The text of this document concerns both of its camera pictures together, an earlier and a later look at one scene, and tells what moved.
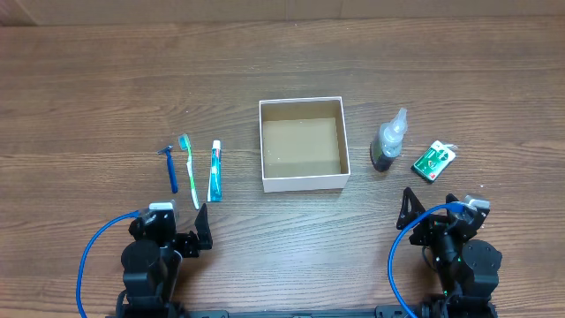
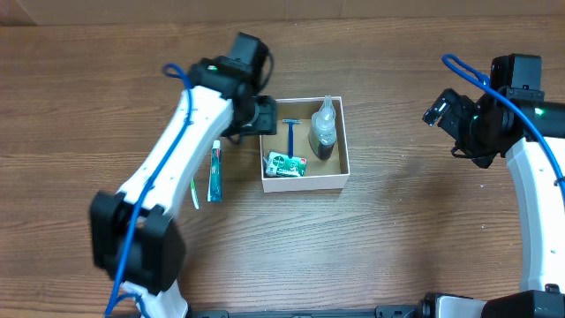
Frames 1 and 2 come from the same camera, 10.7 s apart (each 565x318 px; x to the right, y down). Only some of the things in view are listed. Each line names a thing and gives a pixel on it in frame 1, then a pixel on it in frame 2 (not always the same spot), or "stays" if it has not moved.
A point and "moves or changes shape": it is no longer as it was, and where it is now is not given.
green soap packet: [432, 162] to [280, 164]
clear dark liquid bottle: [387, 142] to [322, 133]
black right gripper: [426, 227] to [483, 153]
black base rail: [382, 312] stays
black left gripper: [190, 239] to [268, 117]
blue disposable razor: [167, 151] moves or changes shape
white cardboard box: [304, 144] stays
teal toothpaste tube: [214, 193] stays
